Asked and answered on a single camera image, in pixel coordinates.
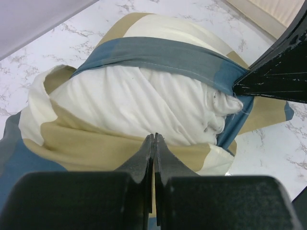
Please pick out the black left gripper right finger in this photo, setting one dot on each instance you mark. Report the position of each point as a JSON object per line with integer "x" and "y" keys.
{"x": 188, "y": 201}

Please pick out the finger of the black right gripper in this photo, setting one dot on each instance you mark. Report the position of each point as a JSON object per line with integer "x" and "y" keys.
{"x": 281, "y": 72}

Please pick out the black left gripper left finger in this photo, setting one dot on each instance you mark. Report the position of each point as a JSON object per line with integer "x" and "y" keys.
{"x": 113, "y": 200}

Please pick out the white pillow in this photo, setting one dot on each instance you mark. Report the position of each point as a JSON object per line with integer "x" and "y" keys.
{"x": 137, "y": 101}

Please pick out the cream pillow with bear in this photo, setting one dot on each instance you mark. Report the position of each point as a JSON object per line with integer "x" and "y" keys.
{"x": 273, "y": 16}

